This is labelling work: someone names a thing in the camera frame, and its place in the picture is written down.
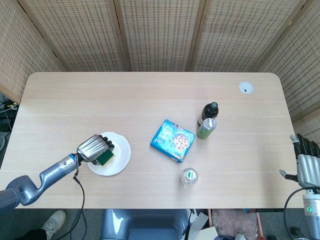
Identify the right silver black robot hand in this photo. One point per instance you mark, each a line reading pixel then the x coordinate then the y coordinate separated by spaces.
pixel 310 172

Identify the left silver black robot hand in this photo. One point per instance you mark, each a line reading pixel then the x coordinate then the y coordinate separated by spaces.
pixel 92 148

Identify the green yellow sponge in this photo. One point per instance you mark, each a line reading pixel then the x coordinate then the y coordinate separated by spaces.
pixel 106 158

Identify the white round plate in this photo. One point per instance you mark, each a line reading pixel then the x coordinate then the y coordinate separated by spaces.
pixel 122 155

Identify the right grey-white robot arm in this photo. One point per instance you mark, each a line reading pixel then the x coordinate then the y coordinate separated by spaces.
pixel 311 215

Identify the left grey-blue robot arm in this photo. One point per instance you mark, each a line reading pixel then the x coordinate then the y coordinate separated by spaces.
pixel 27 187

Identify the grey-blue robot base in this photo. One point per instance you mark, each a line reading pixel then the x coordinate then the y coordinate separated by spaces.
pixel 145 225

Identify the blue cookie box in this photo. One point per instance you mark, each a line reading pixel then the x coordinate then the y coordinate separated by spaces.
pixel 172 141

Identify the white sneaker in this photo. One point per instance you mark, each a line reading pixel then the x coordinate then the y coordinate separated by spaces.
pixel 55 222

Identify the pink fabric bag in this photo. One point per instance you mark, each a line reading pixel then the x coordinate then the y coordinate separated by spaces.
pixel 235 222

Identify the clear plastic water bottle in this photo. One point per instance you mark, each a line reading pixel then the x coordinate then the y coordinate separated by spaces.
pixel 189 176

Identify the black trouser leg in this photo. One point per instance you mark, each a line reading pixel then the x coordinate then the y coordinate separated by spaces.
pixel 35 235

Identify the woven rattan screen panel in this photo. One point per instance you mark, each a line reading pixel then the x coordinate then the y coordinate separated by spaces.
pixel 237 32
pixel 300 62
pixel 75 32
pixel 20 50
pixel 160 32

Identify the green drink can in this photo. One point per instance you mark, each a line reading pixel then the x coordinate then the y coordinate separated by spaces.
pixel 206 130

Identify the dark brown glass bottle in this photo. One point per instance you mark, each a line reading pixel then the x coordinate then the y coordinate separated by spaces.
pixel 209 112

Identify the white power strip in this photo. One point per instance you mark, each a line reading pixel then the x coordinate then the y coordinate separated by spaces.
pixel 192 215

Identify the beige cardboard piece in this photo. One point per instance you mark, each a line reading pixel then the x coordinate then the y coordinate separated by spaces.
pixel 205 233

